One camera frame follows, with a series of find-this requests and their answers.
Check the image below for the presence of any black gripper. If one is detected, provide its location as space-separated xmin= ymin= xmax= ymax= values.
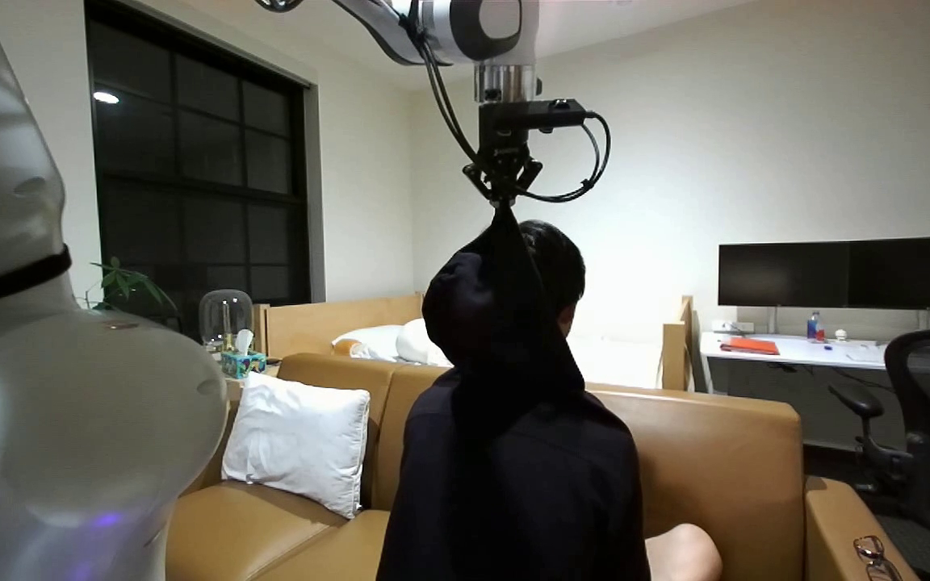
xmin=462 ymin=100 xmax=545 ymax=215

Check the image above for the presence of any round white bed pillow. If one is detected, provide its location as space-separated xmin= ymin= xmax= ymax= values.
xmin=394 ymin=318 xmax=457 ymax=372

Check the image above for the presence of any white bedding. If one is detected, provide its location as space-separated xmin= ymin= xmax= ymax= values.
xmin=329 ymin=318 xmax=667 ymax=392

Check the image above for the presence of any red item on desk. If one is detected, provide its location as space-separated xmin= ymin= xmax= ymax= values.
xmin=716 ymin=337 xmax=781 ymax=358

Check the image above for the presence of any glass dome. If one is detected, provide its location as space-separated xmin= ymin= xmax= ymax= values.
xmin=197 ymin=289 xmax=257 ymax=352

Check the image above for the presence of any dark grid window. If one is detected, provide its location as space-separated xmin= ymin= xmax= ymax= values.
xmin=83 ymin=0 xmax=316 ymax=348

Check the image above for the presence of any teal tissue box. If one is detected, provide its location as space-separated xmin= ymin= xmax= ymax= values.
xmin=217 ymin=330 xmax=272 ymax=382

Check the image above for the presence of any white dotted pillow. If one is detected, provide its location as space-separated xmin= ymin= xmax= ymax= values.
xmin=220 ymin=372 xmax=374 ymax=523

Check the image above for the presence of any white desk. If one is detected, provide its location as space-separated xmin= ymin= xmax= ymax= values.
xmin=699 ymin=330 xmax=896 ymax=374

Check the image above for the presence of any tan leather sofa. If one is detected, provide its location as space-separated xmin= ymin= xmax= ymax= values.
xmin=162 ymin=352 xmax=922 ymax=581

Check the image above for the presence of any wide black monitor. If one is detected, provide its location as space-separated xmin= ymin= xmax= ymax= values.
xmin=714 ymin=237 xmax=930 ymax=318

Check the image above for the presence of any green house plant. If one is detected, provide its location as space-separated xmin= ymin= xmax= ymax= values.
xmin=90 ymin=255 xmax=184 ymax=337

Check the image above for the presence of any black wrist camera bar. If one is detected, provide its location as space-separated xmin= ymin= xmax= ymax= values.
xmin=485 ymin=98 xmax=595 ymax=135

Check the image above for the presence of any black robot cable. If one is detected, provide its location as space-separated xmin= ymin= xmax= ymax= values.
xmin=421 ymin=59 xmax=618 ymax=209

